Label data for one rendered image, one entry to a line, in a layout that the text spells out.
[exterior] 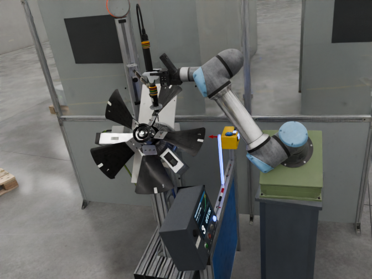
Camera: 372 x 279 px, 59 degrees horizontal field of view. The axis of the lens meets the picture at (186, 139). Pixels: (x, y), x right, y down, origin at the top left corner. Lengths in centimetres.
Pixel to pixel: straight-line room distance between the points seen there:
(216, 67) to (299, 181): 66
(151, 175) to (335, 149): 142
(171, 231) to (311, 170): 77
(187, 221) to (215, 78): 59
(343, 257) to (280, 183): 135
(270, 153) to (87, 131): 203
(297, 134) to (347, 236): 171
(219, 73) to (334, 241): 195
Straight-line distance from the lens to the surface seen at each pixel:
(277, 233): 179
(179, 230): 114
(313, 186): 161
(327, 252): 286
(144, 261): 272
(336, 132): 260
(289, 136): 143
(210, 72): 137
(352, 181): 283
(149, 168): 190
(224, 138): 209
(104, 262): 293
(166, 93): 200
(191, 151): 181
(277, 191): 164
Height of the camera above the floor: 200
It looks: 26 degrees down
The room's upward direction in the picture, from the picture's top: 7 degrees counter-clockwise
